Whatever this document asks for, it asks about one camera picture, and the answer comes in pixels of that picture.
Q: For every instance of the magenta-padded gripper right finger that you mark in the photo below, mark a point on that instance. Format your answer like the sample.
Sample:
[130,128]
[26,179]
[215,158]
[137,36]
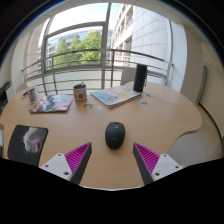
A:
[163,165]

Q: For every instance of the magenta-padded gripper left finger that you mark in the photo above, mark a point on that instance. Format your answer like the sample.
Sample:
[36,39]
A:
[60,165]

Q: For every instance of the black computer mouse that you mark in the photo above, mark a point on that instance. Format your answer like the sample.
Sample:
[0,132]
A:
[115,135]

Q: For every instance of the black horse-print mouse pad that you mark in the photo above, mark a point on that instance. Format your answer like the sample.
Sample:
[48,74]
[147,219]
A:
[16,146]

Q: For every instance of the red magazine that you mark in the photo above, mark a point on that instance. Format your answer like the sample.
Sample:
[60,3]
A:
[53,103]

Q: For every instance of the white mug with red print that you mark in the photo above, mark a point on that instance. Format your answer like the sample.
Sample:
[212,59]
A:
[80,94]

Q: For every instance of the light blue and yellow book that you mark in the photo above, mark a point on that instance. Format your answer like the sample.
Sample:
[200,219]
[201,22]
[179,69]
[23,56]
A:
[115,96]

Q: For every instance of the white chair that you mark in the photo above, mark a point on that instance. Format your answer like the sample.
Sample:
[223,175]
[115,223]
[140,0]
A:
[20,87]
[126,76]

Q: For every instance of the grey door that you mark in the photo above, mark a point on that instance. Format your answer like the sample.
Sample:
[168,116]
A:
[201,86]

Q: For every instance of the metal balcony railing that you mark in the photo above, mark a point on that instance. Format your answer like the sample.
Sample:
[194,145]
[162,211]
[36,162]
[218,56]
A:
[112,63]

